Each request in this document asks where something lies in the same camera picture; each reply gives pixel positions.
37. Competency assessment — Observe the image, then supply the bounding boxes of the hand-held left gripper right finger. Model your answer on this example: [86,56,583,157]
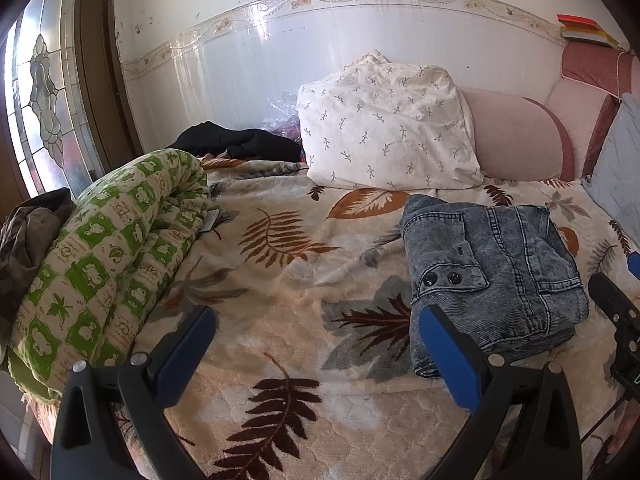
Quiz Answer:
[419,304,583,480]

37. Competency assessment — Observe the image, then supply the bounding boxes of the pink padded headboard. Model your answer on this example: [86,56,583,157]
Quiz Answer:
[457,42,640,182]

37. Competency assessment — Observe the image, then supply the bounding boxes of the grey denim pants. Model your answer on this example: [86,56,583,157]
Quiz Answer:
[400,194,591,378]

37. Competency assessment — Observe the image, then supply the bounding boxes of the green patterned quilt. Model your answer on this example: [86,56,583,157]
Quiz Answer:
[7,149,211,403]

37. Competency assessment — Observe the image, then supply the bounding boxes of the stack of books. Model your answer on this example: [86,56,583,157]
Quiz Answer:
[557,14,618,50]

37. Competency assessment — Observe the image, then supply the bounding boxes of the leaf-print blanket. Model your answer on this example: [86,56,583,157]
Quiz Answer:
[20,157,640,480]

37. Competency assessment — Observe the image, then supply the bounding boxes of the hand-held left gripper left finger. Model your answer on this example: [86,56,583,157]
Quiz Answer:
[50,304,217,480]

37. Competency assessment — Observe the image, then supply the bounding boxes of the light blue quilted pillow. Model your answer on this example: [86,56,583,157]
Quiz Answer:
[582,92,640,231]

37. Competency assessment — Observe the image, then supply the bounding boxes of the white leaf-print pillow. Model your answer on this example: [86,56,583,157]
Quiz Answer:
[296,50,485,191]

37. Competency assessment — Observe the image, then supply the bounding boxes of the purple plastic bag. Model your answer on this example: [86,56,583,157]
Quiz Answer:
[264,91,303,141]

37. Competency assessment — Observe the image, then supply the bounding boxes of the olive dark cloth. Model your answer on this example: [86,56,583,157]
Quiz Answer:
[0,187,75,346]

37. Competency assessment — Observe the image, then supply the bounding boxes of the black garment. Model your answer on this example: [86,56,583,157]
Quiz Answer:
[167,121,303,163]

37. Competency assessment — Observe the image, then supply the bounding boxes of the white cord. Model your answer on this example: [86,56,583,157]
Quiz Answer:
[616,50,632,98]

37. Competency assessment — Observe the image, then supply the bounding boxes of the stained glass window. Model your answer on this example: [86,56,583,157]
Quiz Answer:
[2,0,98,196]

